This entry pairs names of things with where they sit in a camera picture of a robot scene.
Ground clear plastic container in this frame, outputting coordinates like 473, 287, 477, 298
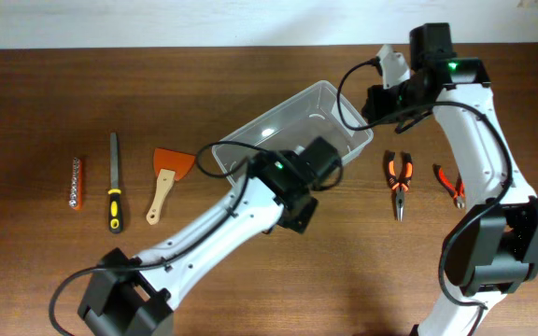
212, 80, 374, 173

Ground orange scraper wooden handle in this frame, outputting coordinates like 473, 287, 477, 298
146, 147, 195, 225

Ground file yellow black handle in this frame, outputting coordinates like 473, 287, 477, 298
107, 133, 123, 234

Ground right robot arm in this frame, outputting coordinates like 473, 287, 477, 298
362, 23, 538, 335

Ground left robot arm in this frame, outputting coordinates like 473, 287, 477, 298
78, 137, 342, 335

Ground orange black needle-nose pliers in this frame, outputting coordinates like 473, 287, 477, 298
384, 151, 414, 221

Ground red black cutting pliers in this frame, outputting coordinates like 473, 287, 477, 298
433, 164, 465, 209

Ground orange socket bit rail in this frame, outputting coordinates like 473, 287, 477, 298
68, 158, 82, 210

